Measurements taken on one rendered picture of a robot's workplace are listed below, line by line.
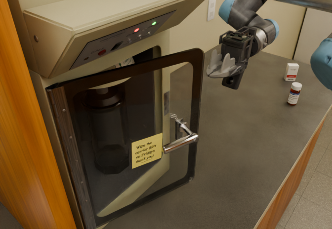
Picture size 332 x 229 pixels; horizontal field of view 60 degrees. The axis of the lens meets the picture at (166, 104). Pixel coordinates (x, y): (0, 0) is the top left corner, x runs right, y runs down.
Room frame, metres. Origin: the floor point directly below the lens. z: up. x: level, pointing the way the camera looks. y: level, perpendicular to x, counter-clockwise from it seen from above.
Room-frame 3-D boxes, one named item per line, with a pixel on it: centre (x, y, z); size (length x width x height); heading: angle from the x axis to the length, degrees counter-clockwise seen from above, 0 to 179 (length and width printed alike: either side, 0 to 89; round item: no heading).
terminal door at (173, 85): (0.47, 0.05, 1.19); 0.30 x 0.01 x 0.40; 121
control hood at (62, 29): (0.48, 0.05, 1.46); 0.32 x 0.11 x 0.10; 140
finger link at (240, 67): (0.67, -0.18, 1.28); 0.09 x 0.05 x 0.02; 141
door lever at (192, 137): (0.48, -0.03, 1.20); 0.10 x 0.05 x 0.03; 121
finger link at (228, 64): (0.64, -0.14, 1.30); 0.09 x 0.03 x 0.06; 141
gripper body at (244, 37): (0.73, -0.20, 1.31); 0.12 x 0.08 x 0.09; 141
